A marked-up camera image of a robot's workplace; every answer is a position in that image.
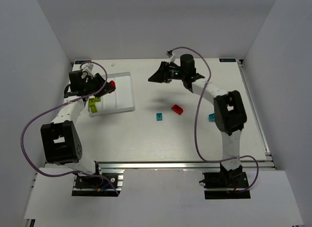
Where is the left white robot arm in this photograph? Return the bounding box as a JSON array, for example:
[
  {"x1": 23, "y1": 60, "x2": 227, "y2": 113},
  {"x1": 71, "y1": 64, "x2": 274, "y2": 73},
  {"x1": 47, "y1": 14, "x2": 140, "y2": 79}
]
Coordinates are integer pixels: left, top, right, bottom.
[{"x1": 40, "y1": 71, "x2": 116, "y2": 175}]

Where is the blue corner label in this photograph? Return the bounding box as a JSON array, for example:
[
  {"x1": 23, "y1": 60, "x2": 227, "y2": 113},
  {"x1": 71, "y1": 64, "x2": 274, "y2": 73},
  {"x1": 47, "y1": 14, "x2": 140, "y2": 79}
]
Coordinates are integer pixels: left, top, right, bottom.
[
  {"x1": 74, "y1": 60, "x2": 90, "y2": 65},
  {"x1": 219, "y1": 58, "x2": 236, "y2": 62}
]

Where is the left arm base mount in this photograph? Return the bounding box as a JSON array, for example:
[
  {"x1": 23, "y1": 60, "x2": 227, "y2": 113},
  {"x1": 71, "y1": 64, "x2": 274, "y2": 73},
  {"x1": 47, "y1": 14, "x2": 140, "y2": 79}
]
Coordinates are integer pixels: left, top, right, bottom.
[{"x1": 72, "y1": 167, "x2": 122, "y2": 197}]

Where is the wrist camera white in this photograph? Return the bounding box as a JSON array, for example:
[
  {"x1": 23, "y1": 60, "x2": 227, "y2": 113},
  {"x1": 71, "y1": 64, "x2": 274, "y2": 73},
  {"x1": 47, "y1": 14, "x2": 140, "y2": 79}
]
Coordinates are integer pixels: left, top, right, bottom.
[
  {"x1": 166, "y1": 50, "x2": 176, "y2": 63},
  {"x1": 80, "y1": 62, "x2": 94, "y2": 78}
]

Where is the red sloped lego brick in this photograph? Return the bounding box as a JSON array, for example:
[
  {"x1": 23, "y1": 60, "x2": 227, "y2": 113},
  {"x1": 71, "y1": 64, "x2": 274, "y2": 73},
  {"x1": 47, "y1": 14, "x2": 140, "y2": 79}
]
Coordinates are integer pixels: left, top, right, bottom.
[{"x1": 171, "y1": 104, "x2": 184, "y2": 115}]

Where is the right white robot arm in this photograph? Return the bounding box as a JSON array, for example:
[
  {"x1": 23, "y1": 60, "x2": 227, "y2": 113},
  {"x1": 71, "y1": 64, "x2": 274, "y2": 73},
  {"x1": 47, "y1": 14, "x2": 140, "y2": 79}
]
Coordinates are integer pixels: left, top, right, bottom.
[{"x1": 148, "y1": 51, "x2": 247, "y2": 188}]

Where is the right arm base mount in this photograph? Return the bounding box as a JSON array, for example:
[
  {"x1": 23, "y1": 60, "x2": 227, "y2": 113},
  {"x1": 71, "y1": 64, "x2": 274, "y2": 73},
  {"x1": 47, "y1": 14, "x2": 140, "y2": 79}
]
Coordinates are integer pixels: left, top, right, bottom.
[{"x1": 199, "y1": 172, "x2": 251, "y2": 200}]

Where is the red long lego brick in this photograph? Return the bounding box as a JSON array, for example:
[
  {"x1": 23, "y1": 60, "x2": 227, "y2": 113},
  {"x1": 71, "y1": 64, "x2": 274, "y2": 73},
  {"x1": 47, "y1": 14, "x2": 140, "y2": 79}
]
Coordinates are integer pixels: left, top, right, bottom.
[{"x1": 108, "y1": 80, "x2": 116, "y2": 93}]

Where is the right blue corner label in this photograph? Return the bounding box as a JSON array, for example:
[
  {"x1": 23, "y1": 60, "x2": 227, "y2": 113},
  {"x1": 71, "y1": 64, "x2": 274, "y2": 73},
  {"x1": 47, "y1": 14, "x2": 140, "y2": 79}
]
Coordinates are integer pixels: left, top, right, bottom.
[{"x1": 219, "y1": 58, "x2": 236, "y2": 62}]

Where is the left blue corner label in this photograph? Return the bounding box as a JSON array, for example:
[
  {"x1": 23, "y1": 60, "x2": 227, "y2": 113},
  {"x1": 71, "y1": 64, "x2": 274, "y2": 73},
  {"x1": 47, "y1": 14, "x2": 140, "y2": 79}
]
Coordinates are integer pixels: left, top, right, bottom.
[{"x1": 74, "y1": 60, "x2": 90, "y2": 65}]

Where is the small blue lego brick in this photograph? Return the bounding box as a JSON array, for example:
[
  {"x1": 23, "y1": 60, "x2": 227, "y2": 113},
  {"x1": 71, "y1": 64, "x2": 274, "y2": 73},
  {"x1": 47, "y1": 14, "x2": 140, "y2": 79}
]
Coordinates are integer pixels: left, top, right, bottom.
[{"x1": 156, "y1": 113, "x2": 163, "y2": 121}]

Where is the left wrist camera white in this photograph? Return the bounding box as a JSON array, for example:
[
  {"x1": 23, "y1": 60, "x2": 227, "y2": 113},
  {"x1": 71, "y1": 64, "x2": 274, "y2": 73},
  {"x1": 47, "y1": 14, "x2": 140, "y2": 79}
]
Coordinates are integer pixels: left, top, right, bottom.
[{"x1": 80, "y1": 62, "x2": 94, "y2": 78}]

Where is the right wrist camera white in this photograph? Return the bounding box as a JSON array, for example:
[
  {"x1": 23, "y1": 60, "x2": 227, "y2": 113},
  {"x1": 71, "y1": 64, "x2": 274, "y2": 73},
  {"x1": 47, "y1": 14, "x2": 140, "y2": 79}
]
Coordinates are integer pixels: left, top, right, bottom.
[{"x1": 166, "y1": 50, "x2": 176, "y2": 63}]

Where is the large teal lego brick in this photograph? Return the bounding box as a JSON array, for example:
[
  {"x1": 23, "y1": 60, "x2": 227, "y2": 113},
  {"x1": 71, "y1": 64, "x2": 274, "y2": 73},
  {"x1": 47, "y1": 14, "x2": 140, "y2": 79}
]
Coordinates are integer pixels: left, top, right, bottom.
[{"x1": 208, "y1": 113, "x2": 215, "y2": 122}]

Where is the white divided sorting tray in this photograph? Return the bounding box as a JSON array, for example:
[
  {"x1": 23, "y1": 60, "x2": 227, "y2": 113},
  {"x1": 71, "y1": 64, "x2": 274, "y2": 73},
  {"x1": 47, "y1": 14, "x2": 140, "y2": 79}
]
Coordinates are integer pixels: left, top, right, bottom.
[{"x1": 88, "y1": 72, "x2": 135, "y2": 117}]

